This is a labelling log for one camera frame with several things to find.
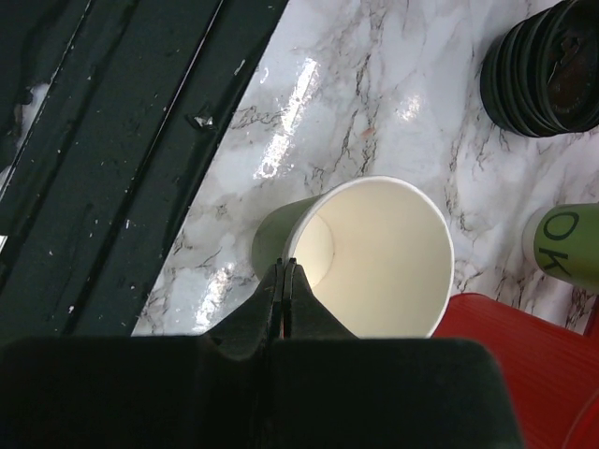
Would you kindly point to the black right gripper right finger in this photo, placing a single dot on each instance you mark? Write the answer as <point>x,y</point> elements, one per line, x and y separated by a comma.
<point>305,317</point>

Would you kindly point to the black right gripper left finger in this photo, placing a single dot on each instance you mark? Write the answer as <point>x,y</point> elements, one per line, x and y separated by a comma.
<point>246,331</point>

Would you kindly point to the green paper coffee cup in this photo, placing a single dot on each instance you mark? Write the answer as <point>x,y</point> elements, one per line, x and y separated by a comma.
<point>376,252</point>

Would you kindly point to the red straw holder cup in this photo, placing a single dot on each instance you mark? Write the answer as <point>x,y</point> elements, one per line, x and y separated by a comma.
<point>551,372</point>

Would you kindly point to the stack of green paper cups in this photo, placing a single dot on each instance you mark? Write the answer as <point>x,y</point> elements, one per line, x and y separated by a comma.
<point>562,241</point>

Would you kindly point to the stack of black cup lids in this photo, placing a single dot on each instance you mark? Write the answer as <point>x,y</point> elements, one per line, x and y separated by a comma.
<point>540,79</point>

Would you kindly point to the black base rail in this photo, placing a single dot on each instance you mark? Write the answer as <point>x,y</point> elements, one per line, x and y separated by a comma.
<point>111,113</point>

